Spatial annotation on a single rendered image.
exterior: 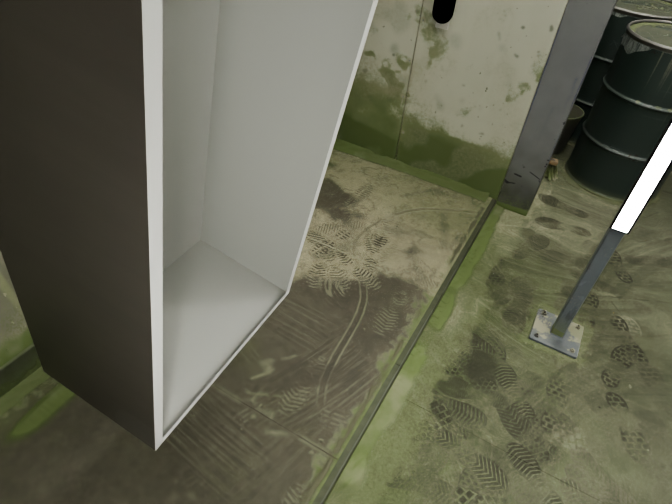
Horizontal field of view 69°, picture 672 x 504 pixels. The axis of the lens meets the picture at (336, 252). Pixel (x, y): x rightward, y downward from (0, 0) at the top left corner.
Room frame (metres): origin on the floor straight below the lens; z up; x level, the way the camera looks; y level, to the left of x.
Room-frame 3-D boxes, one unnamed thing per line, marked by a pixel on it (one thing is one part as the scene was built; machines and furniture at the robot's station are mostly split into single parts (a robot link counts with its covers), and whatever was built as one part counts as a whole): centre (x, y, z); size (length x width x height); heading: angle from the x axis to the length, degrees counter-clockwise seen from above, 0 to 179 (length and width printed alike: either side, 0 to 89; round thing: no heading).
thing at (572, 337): (1.42, -0.99, 0.01); 0.20 x 0.20 x 0.01; 64
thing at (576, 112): (3.13, -1.39, 0.14); 0.31 x 0.29 x 0.28; 154
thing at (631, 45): (2.77, -1.71, 0.44); 0.59 x 0.58 x 0.89; 168
